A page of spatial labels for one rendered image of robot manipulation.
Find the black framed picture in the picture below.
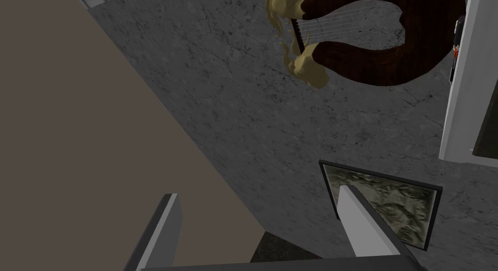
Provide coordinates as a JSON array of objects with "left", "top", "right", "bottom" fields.
[{"left": 318, "top": 160, "right": 444, "bottom": 252}]

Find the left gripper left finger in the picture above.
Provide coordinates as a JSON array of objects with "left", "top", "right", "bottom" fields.
[{"left": 124, "top": 193, "right": 183, "bottom": 271}]

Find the dark wooden harp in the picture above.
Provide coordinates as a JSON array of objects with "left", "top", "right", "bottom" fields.
[{"left": 265, "top": 0, "right": 467, "bottom": 90}]

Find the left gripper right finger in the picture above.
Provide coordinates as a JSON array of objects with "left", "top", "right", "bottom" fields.
[{"left": 336, "top": 184, "right": 422, "bottom": 264}]

